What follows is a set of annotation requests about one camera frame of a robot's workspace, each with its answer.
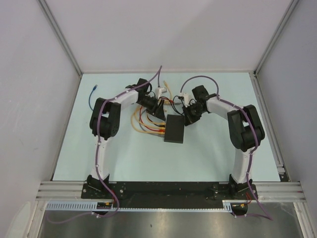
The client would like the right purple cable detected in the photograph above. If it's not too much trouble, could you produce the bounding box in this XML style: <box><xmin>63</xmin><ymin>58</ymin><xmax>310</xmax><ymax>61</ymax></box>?
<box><xmin>180</xmin><ymin>75</ymin><xmax>273</xmax><ymax>221</ymax></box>

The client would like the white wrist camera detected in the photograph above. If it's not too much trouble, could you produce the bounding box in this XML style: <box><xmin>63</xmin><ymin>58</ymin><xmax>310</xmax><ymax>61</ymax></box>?
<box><xmin>154</xmin><ymin>87</ymin><xmax>167</xmax><ymax>98</ymax></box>
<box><xmin>178</xmin><ymin>93</ymin><xmax>194</xmax><ymax>107</ymax></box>

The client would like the red ethernet cable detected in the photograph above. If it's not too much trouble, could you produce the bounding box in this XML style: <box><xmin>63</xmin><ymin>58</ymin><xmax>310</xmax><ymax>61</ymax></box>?
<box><xmin>139</xmin><ymin>99</ymin><xmax>174</xmax><ymax>132</ymax></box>

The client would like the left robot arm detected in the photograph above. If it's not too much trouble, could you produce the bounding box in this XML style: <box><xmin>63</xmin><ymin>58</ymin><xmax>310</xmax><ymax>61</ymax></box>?
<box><xmin>87</xmin><ymin>78</ymin><xmax>166</xmax><ymax>198</ymax></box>

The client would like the grey ethernet cable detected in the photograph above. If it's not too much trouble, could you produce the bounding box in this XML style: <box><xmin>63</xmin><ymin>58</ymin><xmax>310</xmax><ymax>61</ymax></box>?
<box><xmin>138</xmin><ymin>122</ymin><xmax>165</xmax><ymax>136</ymax></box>

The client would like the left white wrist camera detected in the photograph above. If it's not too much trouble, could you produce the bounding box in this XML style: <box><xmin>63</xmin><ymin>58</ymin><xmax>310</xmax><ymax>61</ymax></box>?
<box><xmin>154</xmin><ymin>87</ymin><xmax>167</xmax><ymax>98</ymax></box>

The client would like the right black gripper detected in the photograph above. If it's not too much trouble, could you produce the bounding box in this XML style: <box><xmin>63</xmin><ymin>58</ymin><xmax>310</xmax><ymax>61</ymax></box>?
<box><xmin>182</xmin><ymin>102</ymin><xmax>205</xmax><ymax>126</ymax></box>

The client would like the blue ethernet cable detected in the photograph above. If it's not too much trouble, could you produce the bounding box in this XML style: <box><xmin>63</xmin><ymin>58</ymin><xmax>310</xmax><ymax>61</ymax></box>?
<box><xmin>88</xmin><ymin>84</ymin><xmax>99</xmax><ymax>111</ymax></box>

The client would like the black ethernet cable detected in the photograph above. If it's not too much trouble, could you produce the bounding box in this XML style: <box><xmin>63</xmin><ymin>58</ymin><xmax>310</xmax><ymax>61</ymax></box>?
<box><xmin>146</xmin><ymin>95</ymin><xmax>189</xmax><ymax>122</ymax></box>

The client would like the white slotted cable duct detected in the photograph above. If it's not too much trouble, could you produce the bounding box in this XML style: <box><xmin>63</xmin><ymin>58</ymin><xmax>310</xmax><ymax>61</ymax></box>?
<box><xmin>46</xmin><ymin>201</ymin><xmax>232</xmax><ymax>213</ymax></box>

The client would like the left aluminium corner post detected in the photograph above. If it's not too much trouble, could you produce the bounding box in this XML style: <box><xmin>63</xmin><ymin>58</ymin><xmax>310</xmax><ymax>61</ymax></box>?
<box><xmin>37</xmin><ymin>0</ymin><xmax>83</xmax><ymax>77</ymax></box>

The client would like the loose yellow ethernet plug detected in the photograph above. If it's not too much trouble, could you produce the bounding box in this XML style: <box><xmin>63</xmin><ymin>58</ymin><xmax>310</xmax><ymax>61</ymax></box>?
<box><xmin>163</xmin><ymin>81</ymin><xmax>172</xmax><ymax>105</ymax></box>

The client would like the yellow ethernet cable middle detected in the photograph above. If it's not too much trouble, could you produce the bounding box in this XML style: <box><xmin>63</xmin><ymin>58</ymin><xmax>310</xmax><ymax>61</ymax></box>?
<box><xmin>133</xmin><ymin>106</ymin><xmax>166</xmax><ymax>133</ymax></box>

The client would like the black network switch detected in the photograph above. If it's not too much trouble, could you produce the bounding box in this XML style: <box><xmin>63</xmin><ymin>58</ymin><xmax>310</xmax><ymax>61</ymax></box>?
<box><xmin>164</xmin><ymin>115</ymin><xmax>185</xmax><ymax>144</ymax></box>

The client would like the yellow ethernet cable lower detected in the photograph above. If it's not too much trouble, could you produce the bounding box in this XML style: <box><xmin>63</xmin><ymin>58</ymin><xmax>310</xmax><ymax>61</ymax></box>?
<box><xmin>130</xmin><ymin>113</ymin><xmax>165</xmax><ymax>137</ymax></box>

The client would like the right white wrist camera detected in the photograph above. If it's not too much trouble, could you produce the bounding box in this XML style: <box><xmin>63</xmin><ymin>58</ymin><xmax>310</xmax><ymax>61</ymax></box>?
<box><xmin>178</xmin><ymin>93</ymin><xmax>194</xmax><ymax>107</ymax></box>

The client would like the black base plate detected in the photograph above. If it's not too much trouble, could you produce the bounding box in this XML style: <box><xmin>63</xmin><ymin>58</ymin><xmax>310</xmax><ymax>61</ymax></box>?
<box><xmin>81</xmin><ymin>181</ymin><xmax>258</xmax><ymax>209</ymax></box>

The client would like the right aluminium corner post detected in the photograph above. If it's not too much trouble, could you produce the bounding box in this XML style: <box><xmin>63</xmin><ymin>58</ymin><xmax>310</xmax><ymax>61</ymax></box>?
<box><xmin>253</xmin><ymin>0</ymin><xmax>301</xmax><ymax>76</ymax></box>

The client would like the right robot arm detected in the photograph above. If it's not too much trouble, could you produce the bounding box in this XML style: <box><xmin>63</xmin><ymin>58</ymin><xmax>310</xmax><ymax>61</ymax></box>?
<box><xmin>180</xmin><ymin>85</ymin><xmax>265</xmax><ymax>199</ymax></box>

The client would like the aluminium corner post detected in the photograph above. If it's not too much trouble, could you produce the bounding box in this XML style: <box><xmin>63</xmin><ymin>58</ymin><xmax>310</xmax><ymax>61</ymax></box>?
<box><xmin>253</xmin><ymin>0</ymin><xmax>301</xmax><ymax>76</ymax></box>
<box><xmin>37</xmin><ymin>0</ymin><xmax>83</xmax><ymax>77</ymax></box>

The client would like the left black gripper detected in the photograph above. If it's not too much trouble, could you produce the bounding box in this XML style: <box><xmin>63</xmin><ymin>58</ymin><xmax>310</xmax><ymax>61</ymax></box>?
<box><xmin>137</xmin><ymin>96</ymin><xmax>165</xmax><ymax>121</ymax></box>

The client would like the right aluminium side rail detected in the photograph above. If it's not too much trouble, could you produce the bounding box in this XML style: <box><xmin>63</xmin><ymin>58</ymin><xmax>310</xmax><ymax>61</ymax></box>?
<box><xmin>249</xmin><ymin>72</ymin><xmax>290</xmax><ymax>182</ymax></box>

